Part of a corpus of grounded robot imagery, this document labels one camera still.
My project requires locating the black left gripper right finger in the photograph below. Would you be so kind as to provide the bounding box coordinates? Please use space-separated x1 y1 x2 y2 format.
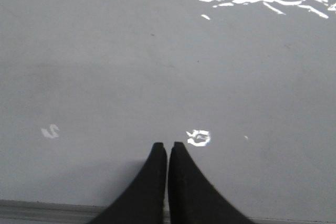
167 142 253 223

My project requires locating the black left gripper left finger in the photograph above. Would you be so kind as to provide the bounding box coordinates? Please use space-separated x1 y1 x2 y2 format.
89 142 167 224

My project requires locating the white whiteboard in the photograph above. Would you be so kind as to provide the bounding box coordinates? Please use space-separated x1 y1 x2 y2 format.
1 0 335 222

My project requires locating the aluminium whiteboard frame rail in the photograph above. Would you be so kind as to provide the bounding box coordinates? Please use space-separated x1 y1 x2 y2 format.
1 197 335 223

